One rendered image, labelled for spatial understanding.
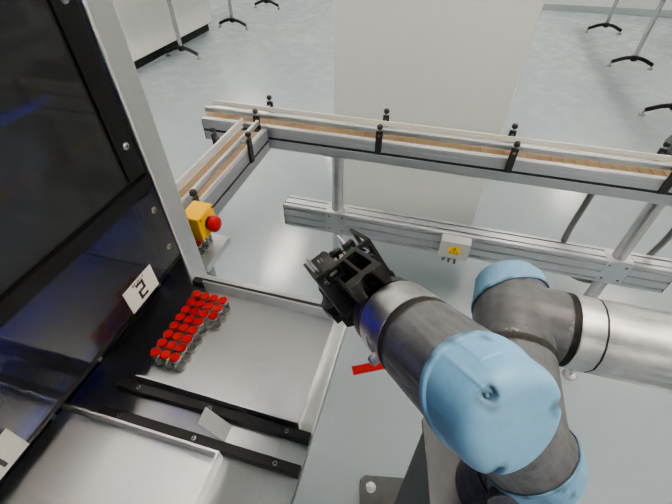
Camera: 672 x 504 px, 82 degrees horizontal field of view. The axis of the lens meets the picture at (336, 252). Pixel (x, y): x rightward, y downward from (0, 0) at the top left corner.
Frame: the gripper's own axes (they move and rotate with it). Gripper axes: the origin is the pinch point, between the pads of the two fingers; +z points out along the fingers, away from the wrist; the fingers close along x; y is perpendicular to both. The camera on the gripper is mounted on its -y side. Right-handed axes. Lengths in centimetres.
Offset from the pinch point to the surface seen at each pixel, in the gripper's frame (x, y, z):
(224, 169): 3, 13, 85
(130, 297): 33.0, 7.8, 29.8
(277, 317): 14.3, -16.6, 32.8
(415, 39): -99, 8, 117
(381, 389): 6, -100, 83
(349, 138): -41, -4, 89
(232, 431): 31.6, -19.8, 13.2
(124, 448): 48, -11, 17
